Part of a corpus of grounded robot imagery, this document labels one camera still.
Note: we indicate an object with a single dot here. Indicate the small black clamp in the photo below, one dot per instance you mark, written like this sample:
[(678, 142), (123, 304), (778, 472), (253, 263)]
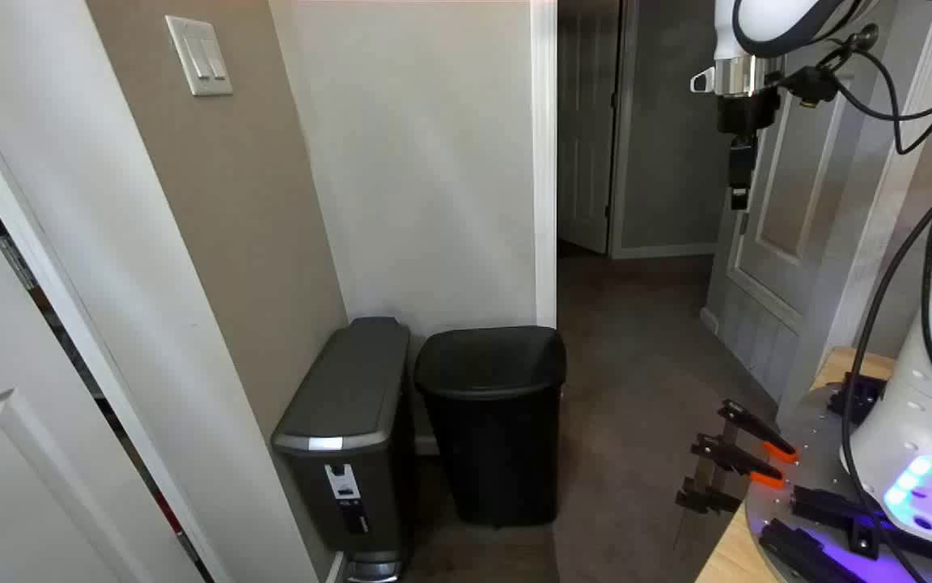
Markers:
[(707, 496)]

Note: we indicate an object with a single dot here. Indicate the black clamp with orange tip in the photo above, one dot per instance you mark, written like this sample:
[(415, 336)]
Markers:
[(751, 421), (730, 455)]

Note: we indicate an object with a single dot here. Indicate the white light switch plate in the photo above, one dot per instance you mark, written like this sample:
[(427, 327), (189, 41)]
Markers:
[(198, 52)]

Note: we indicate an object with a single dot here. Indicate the grey steel step bin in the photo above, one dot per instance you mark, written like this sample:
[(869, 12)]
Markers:
[(355, 432)]

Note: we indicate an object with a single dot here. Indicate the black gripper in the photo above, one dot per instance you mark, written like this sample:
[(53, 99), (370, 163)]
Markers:
[(748, 113)]

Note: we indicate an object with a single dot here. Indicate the black plastic bin body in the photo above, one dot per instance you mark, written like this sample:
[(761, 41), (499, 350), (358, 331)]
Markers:
[(494, 465)]

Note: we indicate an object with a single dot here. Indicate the black bracket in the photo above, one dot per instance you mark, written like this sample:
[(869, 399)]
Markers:
[(854, 395)]

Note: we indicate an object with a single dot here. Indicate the grey hallway door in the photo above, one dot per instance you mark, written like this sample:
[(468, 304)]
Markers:
[(590, 129)]

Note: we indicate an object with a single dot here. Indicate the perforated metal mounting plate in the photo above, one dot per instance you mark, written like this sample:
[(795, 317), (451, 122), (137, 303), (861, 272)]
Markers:
[(811, 455)]

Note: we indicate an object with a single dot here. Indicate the black clamp bar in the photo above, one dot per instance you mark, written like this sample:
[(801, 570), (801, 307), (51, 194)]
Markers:
[(807, 550), (854, 513)]

